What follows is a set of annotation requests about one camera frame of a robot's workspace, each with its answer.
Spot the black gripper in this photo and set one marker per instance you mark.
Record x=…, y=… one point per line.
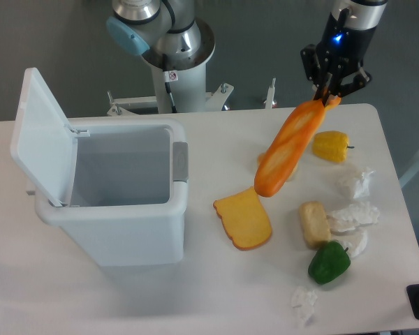
x=335, y=64

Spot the long orange bread loaf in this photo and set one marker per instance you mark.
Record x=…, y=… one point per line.
x=280, y=159

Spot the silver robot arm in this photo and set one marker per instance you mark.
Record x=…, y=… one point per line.
x=176, y=45

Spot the knotted bread roll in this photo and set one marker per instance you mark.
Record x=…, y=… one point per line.
x=291, y=176

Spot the pale rectangular bread piece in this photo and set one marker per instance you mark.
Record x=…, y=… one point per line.
x=314, y=223

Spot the white trash can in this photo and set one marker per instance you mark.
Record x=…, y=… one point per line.
x=130, y=192

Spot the white trash can lid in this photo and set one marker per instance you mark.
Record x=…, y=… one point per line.
x=44, y=144

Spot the yellow bell pepper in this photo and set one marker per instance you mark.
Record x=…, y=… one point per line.
x=332, y=146

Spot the crumpled white paper upper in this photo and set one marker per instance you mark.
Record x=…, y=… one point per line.
x=355, y=183

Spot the crumpled white paper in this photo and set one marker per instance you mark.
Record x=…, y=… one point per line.
x=355, y=183
x=353, y=216

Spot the crumpled white paper middle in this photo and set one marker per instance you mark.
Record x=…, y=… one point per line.
x=353, y=216

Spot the orange toast slice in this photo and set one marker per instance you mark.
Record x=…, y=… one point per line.
x=244, y=219

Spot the green bell pepper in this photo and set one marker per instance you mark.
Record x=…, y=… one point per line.
x=329, y=262

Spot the white metal robot stand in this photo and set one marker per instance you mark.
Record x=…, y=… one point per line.
x=188, y=101

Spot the crumpled white paper small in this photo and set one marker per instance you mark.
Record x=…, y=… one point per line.
x=303, y=303

